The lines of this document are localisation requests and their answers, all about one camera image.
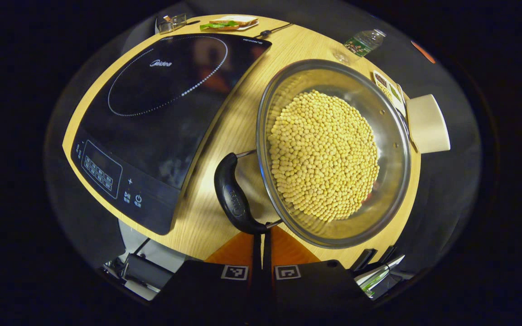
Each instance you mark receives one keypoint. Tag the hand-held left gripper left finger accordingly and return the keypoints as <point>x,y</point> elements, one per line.
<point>206,290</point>

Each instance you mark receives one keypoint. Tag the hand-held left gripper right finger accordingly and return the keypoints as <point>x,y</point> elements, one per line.
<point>320,290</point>

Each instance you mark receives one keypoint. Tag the pile of yellow soybeans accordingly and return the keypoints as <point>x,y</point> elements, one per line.
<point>324,154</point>

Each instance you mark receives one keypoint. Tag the black induction cooktop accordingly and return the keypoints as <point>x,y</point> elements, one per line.
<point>161,136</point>

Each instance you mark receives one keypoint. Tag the white toaster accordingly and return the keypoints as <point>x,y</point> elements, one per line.
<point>426,124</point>

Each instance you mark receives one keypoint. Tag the white divided bean dish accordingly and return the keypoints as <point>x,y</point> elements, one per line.
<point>388,88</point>

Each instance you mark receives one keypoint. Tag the clear plastic water bottle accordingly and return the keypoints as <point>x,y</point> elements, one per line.
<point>363,43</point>

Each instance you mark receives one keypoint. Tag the sandwich on white plate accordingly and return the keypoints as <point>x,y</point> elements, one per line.
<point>231,21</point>

